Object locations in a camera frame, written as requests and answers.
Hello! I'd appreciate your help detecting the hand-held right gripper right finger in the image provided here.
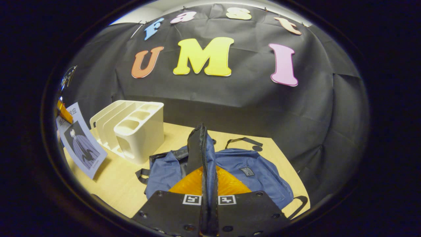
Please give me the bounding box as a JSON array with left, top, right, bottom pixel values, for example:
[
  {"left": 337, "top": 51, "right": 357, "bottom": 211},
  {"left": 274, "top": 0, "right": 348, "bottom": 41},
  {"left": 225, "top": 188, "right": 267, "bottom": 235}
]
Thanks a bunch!
[{"left": 212, "top": 166, "right": 291, "bottom": 237}]

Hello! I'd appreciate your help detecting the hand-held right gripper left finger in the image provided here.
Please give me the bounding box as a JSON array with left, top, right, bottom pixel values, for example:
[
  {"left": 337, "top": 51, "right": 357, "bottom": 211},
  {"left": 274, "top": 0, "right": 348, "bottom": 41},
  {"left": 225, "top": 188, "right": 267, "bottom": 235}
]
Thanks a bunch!
[{"left": 132, "top": 166, "right": 206, "bottom": 237}]

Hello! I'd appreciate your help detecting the grey book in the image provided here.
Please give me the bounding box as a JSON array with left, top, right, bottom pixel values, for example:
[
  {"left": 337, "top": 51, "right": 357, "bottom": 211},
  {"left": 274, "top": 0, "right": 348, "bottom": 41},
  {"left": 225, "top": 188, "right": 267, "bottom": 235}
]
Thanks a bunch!
[{"left": 56, "top": 102, "right": 108, "bottom": 179}]

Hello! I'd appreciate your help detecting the blue schoolbag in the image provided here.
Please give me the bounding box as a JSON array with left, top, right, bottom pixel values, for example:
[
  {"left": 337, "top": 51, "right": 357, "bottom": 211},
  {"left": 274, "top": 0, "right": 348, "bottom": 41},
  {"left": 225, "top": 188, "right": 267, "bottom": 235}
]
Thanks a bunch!
[{"left": 136, "top": 123, "right": 309, "bottom": 219}]

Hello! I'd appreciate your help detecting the cream plastic bookshelf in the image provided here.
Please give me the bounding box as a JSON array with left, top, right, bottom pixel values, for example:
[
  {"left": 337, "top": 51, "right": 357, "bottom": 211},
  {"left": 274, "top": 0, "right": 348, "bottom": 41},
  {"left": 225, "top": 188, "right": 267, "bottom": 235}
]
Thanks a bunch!
[{"left": 89, "top": 100, "right": 164, "bottom": 165}]

